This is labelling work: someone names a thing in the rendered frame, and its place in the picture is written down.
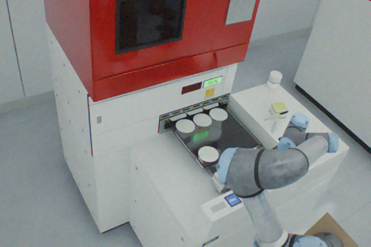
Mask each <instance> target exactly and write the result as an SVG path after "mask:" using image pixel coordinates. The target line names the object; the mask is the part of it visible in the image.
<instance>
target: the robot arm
mask: <svg viewBox="0 0 371 247"><path fill-rule="evenodd" d="M308 124H309V118H308V117H307V116H306V115H305V114H303V113H300V112H296V113H294V114H293V115H292V116H291V118H290V121H289V123H288V126H287V128H286V130H285V132H284V134H283V136H282V137H279V138H278V140H279V142H278V145H277V146H275V147H274V148H272V149H259V148H229V149H227V150H225V151H224V152H223V153H222V154H221V157H220V159H219V163H218V167H217V177H218V180H219V182H220V184H222V185H224V186H230V187H231V189H232V190H233V193H234V194H235V195H236V196H237V197H238V198H239V199H242V201H243V203H244V206H245V207H246V211H247V213H248V214H249V216H250V218H251V220H252V223H253V225H254V227H255V229H256V231H257V233H256V235H255V237H254V245H253V246H254V247H344V246H343V243H342V241H341V240H340V238H339V237H338V236H336V235H334V234H333V233H330V232H319V233H316V234H314V235H313V236H307V235H300V234H293V233H291V234H290V233H288V230H287V229H286V227H285V226H284V225H283V224H280V223H279V219H278V217H277V214H276V212H275V208H274V206H273V204H272V202H271V199H270V196H269V194H268V192H267V189H268V190H273V189H277V188H281V187H284V186H287V185H290V184H292V183H294V182H297V181H299V180H300V179H301V178H302V177H303V176H304V175H305V174H306V173H307V172H308V170H309V167H311V165H312V164H314V163H315V162H316V161H317V160H318V159H319V158H320V157H321V156H322V155H324V154H325V153H335V152H337V149H338V145H339V138H338V135H337V134H336V133H334V132H305V131H306V129H307V127H308Z"/></svg>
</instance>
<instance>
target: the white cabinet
mask: <svg viewBox="0 0 371 247"><path fill-rule="evenodd" d="M338 168H339V166H338V167H335V168H334V169H332V170H331V171H329V172H327V173H325V174H323V175H322V176H321V177H318V178H317V179H315V180H314V181H312V182H310V183H308V184H307V185H305V186H303V187H301V188H299V189H298V190H297V191H295V192H293V193H291V194H289V195H288V196H287V197H284V198H283V199H280V200H279V201H278V202H276V203H274V204H273V206H274V208H275V212H276V214H277V217H278V219H279V223H280V224H283V225H284V226H285V227H286V229H287V230H288V233H293V232H297V231H298V230H299V229H300V228H301V226H302V224H303V223H304V222H305V220H306V218H307V217H308V215H309V214H310V212H311V210H312V208H313V207H314V206H315V204H316V203H317V201H318V200H319V198H320V196H321V195H322V193H323V191H324V190H325V188H326V186H328V184H329V182H330V181H331V178H332V177H333V176H334V174H335V172H336V171H337V169H338ZM129 195H130V204H129V222H130V224H131V226H132V228H133V229H134V231H135V233H136V235H137V236H138V238H139V240H140V241H141V243H142V245H143V246H144V247H254V246H253V245H254V237H255V235H256V233H257V231H256V229H255V227H254V225H253V223H252V220H251V218H250V217H248V218H247V219H244V220H243V221H241V222H239V223H237V224H234V225H233V226H231V227H229V228H228V229H226V230H224V231H223V232H219V233H217V234H216V235H215V236H212V237H211V238H208V239H207V240H204V241H202V242H200V243H199V244H197V245H194V244H193V242H192V241H191V240H190V237H189V236H188V234H187V233H186V231H185V230H184V228H182V226H181V224H180V223H179V221H178V220H177V218H176V216H175V214H174V213H173V212H172V210H171V209H170V208H169V206H168V204H167V203H166V202H165V200H164V199H163V197H162V196H161V194H160V193H159V192H158V190H157V188H156V187H155V184H154V182H153V181H152V180H151V179H150V177H149V175H148V174H147V172H146V171H145V169H144V168H143V166H142V165H141V164H140V162H139V160H138V159H137V157H136V156H135V154H134V152H133V151H132V150H131V165H130V185H129Z"/></svg>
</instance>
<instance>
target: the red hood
mask: <svg viewBox="0 0 371 247"><path fill-rule="evenodd" d="M259 2H260V0H44V10H45V14H46V22H47V23H48V26H49V27H50V29H51V31H52V33H53V34H54V36H55V37H56V40H57V41H58V43H59V44H60V47H61V48H62V50H63V51H64V53H65V55H66V57H67V58H68V59H69V61H70V63H71V66H72V67H73V68H74V70H75V71H76V74H77V76H78V77H79V79H80V80H81V82H82V83H83V86H84V87H85V90H86V91H87V92H88V93H89V95H90V97H91V100H92V101H93V102H94V103H95V102H98V101H102V100H104V99H108V98H112V97H115V96H118V95H122V94H126V93H129V92H132V91H136V90H139V89H144V88H145V87H150V86H153V85H160V84H163V83H166V82H169V81H174V80H177V79H181V78H184V77H188V76H191V75H195V74H199V73H202V72H206V71H209V70H214V69H215V68H220V67H223V66H227V65H233V64H236V63H239V62H243V61H245V58H246V53H247V52H248V50H247V49H248V44H249V42H250V37H251V35H252V30H253V28H254V21H255V18H256V14H257V11H258V8H259Z"/></svg>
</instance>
